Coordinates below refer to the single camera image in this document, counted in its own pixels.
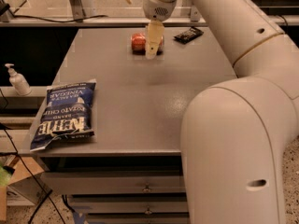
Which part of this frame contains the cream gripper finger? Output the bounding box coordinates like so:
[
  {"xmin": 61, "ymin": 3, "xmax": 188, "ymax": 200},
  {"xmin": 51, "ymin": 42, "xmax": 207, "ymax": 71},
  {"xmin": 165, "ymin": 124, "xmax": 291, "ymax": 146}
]
[{"xmin": 145, "ymin": 20, "xmax": 164, "ymax": 60}]

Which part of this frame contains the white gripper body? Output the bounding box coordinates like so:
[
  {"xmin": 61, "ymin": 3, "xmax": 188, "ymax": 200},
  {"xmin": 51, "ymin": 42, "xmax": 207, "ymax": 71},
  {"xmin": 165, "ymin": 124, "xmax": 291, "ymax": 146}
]
[{"xmin": 143, "ymin": 0, "xmax": 177, "ymax": 21}]

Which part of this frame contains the red coke can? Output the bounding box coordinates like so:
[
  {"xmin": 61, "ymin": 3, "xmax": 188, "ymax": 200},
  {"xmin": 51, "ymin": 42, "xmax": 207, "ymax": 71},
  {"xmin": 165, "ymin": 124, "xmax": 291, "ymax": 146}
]
[{"xmin": 130, "ymin": 33, "xmax": 164, "ymax": 54}]

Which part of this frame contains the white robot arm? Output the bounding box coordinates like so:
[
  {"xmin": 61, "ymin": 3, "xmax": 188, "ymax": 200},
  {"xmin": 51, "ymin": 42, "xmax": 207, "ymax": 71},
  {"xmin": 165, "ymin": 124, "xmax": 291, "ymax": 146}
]
[{"xmin": 143, "ymin": 0, "xmax": 299, "ymax": 224}]

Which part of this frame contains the blue kettle chips bag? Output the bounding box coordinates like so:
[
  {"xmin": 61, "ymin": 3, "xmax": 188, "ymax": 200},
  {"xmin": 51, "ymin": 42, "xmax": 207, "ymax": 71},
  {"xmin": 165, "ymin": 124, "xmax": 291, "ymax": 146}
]
[{"xmin": 30, "ymin": 79, "xmax": 96, "ymax": 151}]

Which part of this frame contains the grey drawer cabinet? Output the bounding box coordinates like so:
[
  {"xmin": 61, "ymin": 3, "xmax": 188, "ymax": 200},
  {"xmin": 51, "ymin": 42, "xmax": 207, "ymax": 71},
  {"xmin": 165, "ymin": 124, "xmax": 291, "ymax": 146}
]
[{"xmin": 19, "ymin": 26, "xmax": 237, "ymax": 224}]

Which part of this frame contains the white pump sanitizer bottle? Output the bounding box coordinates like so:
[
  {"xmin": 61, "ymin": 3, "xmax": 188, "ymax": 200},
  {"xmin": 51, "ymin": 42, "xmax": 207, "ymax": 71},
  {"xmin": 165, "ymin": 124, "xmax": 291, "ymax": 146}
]
[{"xmin": 5, "ymin": 63, "xmax": 31, "ymax": 96}]

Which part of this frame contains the top grey drawer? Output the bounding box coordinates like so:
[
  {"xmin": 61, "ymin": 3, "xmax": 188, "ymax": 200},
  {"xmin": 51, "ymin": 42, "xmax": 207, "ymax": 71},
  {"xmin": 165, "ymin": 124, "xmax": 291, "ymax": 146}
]
[{"xmin": 41, "ymin": 171, "xmax": 185, "ymax": 195}]

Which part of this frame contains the middle grey drawer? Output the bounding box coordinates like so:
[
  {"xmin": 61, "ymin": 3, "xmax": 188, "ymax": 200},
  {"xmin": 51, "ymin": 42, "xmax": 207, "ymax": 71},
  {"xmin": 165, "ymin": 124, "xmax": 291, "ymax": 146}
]
[{"xmin": 68, "ymin": 193, "xmax": 188, "ymax": 214}]

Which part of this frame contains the cardboard box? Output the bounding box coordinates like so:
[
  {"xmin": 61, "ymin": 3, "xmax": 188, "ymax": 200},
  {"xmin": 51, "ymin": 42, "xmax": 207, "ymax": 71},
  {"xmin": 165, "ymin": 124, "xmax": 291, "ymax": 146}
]
[{"xmin": 0, "ymin": 155, "xmax": 44, "ymax": 221}]

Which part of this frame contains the grey metal frame rail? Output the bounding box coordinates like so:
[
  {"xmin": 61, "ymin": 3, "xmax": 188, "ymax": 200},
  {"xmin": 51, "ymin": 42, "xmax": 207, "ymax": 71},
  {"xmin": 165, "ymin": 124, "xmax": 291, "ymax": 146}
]
[{"xmin": 0, "ymin": 0, "xmax": 208, "ymax": 28}]

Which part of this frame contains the black cable on rail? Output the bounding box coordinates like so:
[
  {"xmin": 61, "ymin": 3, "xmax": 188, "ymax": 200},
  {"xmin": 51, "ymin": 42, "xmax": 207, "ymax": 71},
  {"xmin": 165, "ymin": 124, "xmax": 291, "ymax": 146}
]
[{"xmin": 12, "ymin": 14, "xmax": 108, "ymax": 24}]

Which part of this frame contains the black cable on floor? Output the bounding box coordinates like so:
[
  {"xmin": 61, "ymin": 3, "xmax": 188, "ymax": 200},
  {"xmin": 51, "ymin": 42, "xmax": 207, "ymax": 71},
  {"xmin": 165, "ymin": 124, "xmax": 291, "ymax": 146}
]
[{"xmin": 0, "ymin": 123, "xmax": 67, "ymax": 224}]

